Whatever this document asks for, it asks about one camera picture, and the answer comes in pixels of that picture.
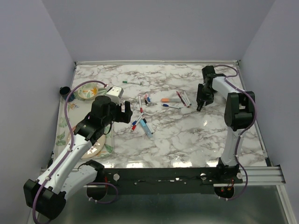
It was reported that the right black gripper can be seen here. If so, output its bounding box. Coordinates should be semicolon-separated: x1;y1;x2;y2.
195;84;214;106

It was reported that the orange capped highlighter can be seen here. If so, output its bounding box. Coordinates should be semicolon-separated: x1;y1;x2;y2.
161;98;181;103

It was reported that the purple highlighter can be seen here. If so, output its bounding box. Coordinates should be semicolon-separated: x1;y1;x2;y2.
197;101;205;112

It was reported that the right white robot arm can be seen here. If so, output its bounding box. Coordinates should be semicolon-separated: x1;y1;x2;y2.
196;65;256;183

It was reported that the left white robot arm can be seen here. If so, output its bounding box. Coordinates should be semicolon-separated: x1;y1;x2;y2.
23;96;133;223

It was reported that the red pen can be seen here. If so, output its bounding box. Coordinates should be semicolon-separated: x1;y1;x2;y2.
176;91;187;107

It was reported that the black capped marker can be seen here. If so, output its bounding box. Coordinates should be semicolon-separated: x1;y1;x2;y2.
143;118;154;134

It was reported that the light blue highlighter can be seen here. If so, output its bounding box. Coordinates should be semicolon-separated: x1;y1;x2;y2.
140;119;153;139

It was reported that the green capped marker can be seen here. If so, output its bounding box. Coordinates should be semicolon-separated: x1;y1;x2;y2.
122;81;142;85

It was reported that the floral ceramic bowl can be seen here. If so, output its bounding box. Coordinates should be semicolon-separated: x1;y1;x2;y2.
77;83;98;100

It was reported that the pink ceramic plate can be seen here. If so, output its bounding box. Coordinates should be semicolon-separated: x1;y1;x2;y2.
80;135;110;160

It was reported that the floral plastic tray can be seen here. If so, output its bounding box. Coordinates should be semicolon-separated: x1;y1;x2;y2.
53;84;114;159

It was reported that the dark blue metal cup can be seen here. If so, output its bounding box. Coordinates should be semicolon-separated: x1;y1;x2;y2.
59;86;75;102

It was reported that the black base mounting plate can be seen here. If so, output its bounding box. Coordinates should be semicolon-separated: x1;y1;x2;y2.
77;167;243;196

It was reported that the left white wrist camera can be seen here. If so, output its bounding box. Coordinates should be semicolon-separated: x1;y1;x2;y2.
106;86;123;105

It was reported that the aluminium frame rail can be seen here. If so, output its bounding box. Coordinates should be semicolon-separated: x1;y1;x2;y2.
245;166;285;186

